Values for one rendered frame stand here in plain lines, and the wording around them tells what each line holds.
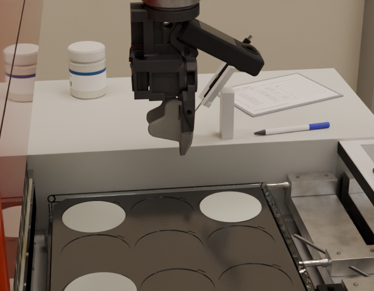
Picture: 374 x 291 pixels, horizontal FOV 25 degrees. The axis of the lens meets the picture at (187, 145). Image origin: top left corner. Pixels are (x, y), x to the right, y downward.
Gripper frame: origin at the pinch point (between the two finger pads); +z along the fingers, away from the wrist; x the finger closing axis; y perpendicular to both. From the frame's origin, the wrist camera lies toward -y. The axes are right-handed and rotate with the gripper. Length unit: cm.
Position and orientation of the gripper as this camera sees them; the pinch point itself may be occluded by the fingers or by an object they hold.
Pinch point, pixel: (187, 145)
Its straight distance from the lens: 114.0
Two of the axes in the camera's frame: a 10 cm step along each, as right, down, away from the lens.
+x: 1.0, 4.5, -8.9
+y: -9.9, 0.4, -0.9
